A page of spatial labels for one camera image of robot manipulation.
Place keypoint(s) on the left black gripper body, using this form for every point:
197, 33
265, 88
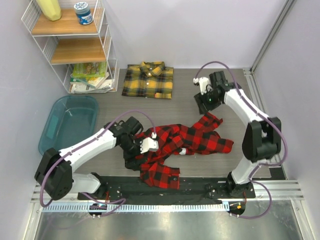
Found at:
131, 147

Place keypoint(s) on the red black plaid shirt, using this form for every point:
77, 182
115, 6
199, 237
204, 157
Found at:
177, 139

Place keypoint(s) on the blue white jar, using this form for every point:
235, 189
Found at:
83, 13

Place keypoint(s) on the yellow bottle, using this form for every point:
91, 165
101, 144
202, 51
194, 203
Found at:
51, 9

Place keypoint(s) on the stack of books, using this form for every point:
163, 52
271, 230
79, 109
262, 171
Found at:
91, 77

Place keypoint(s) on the teal plastic bin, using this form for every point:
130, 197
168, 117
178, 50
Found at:
71, 120

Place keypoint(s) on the white slotted cable duct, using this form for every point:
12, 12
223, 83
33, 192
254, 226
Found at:
92, 207

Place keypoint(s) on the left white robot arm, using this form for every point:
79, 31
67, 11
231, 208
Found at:
56, 172

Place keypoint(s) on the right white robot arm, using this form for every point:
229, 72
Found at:
261, 139

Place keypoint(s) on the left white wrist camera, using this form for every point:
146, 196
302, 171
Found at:
149, 144

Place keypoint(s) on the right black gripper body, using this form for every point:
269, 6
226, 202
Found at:
208, 97

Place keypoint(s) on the folded yellow plaid shirt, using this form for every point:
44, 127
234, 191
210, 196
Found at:
149, 80

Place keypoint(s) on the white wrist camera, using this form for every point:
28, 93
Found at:
202, 82
149, 144

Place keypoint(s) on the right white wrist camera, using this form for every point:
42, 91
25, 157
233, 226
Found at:
202, 82

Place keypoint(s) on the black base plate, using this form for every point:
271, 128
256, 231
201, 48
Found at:
192, 191

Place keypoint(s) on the white wire wooden shelf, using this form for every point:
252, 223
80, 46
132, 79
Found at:
65, 42

